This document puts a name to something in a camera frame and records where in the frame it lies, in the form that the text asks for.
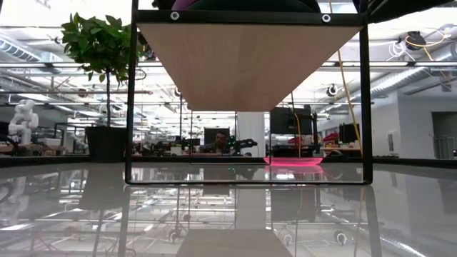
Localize transparent pink plate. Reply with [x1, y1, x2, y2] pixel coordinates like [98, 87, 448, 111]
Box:
[263, 156, 324, 167]

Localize green plant in black pot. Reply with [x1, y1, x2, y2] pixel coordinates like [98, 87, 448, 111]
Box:
[60, 12, 147, 163]

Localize black desk monitor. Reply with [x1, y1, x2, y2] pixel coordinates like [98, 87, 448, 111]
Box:
[338, 124, 360, 146]

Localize grey double door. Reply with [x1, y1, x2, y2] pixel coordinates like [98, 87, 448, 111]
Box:
[431, 112, 457, 160]

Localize small black monitor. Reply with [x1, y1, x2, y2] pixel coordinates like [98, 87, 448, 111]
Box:
[204, 127, 231, 146]

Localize person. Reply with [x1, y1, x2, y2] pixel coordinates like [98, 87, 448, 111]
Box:
[199, 131, 231, 155]

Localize large black screen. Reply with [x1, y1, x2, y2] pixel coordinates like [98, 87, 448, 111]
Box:
[270, 106, 314, 136]

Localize white humanoid robot figure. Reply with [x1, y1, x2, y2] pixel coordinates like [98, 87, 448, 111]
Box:
[7, 99, 39, 146]

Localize yellow cable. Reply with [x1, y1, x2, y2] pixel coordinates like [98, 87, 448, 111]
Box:
[328, 0, 363, 156]

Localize black aluminium table frame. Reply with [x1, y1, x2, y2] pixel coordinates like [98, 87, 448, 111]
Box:
[0, 155, 457, 169]

